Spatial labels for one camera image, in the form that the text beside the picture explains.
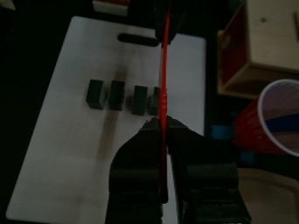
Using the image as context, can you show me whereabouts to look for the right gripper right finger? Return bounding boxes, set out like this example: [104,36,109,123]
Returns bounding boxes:
[165,115,252,224]

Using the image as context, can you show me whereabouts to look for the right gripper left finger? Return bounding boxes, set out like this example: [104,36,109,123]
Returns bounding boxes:
[104,116,164,224]

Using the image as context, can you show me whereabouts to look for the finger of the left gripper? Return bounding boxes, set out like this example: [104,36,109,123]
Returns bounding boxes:
[152,0,168,46]
[169,0,187,39]

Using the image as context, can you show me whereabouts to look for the red toy knife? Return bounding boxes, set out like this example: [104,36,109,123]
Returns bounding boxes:
[156,0,173,205]

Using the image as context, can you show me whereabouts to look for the blue tape patch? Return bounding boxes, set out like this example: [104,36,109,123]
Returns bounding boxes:
[237,150,256,165]
[209,124,236,142]

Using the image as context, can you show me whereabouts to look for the white plastic cutting board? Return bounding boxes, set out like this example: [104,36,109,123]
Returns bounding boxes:
[4,15,208,224]

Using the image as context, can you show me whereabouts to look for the red plastic cup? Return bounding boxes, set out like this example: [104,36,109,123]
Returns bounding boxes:
[231,78,299,158]

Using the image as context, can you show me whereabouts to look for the red wooden box with knob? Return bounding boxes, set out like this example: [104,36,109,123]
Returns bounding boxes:
[215,0,299,100]

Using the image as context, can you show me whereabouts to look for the blue utensil handle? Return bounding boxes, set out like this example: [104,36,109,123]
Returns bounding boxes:
[263,113,299,133]

